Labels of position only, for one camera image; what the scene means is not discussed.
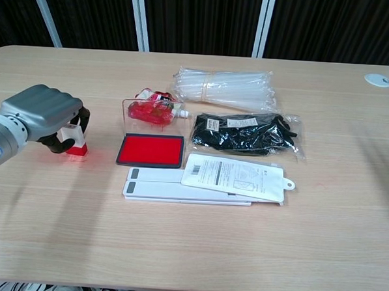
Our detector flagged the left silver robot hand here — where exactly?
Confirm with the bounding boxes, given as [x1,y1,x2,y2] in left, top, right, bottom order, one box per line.
[0,82,94,156]

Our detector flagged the white and red stamp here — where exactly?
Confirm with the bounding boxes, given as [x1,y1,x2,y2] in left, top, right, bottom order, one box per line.
[59,124,90,158]

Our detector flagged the red ink pad case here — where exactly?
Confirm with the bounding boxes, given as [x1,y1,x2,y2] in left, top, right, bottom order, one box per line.
[115,96,188,170]

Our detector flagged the white folding stand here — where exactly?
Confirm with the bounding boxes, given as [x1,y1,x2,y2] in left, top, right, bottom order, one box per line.
[122,166,254,208]

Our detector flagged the yellowish rubber band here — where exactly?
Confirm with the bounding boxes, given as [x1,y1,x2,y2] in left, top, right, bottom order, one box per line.
[200,72,216,104]

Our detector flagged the black and white clutter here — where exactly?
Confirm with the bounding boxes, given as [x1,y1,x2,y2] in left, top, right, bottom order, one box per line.
[0,281,139,291]

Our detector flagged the clear tube bundle in bag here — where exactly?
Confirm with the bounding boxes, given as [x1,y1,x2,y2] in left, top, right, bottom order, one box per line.
[169,64,280,113]

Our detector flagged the black gloves in clear bag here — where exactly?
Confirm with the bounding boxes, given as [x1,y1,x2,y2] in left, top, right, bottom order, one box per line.
[186,108,310,164]

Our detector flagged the white printed packaging card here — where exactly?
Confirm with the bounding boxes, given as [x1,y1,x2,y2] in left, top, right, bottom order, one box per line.
[179,152,299,204]

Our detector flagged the white partition post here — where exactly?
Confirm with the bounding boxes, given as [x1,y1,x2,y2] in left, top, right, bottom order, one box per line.
[126,0,153,53]
[252,0,278,60]
[24,0,65,49]

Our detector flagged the white round cable grommet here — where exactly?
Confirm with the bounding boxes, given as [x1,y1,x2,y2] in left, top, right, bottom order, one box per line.
[363,72,389,89]

